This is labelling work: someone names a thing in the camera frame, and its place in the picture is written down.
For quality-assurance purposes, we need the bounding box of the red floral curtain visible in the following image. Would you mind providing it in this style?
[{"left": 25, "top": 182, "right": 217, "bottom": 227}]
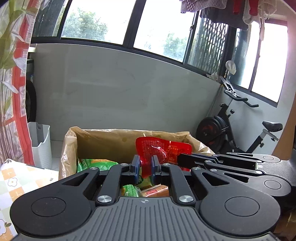
[{"left": 1, "top": 1, "right": 41, "bottom": 165}]

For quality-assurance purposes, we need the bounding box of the window frame with glass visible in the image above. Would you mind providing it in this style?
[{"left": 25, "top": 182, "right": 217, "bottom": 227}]
[{"left": 33, "top": 1, "right": 288, "bottom": 102}]

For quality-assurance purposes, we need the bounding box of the checkered floral tablecloth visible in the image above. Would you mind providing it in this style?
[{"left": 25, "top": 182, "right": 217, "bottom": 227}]
[{"left": 0, "top": 159, "right": 59, "bottom": 240}]

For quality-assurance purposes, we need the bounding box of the small green candy packet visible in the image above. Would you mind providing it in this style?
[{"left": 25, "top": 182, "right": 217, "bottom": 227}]
[{"left": 121, "top": 184, "right": 142, "bottom": 197}]

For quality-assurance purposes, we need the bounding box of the orange sausage packet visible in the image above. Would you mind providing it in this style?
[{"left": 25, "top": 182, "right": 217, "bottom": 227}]
[{"left": 141, "top": 184, "right": 170, "bottom": 197}]

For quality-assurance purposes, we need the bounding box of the black exercise bike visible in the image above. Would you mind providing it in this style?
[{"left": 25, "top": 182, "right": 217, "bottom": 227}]
[{"left": 196, "top": 77, "right": 287, "bottom": 154}]

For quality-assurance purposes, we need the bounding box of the bright green snack bag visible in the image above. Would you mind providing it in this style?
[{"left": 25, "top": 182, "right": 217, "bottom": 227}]
[{"left": 77, "top": 159, "right": 118, "bottom": 173}]

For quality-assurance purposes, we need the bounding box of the taped brown cardboard box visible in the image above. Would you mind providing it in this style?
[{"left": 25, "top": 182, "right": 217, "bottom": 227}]
[{"left": 59, "top": 126, "right": 214, "bottom": 180}]

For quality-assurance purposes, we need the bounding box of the hanging grey-pink towel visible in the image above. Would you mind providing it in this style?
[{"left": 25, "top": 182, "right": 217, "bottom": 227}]
[{"left": 180, "top": 0, "right": 227, "bottom": 13}]

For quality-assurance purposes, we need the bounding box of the white plastic bin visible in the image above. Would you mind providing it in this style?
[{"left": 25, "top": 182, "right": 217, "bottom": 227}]
[{"left": 28, "top": 122, "right": 52, "bottom": 169}]

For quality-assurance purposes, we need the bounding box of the red snack bag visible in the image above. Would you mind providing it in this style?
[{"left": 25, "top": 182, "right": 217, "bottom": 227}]
[{"left": 135, "top": 137, "right": 192, "bottom": 178}]

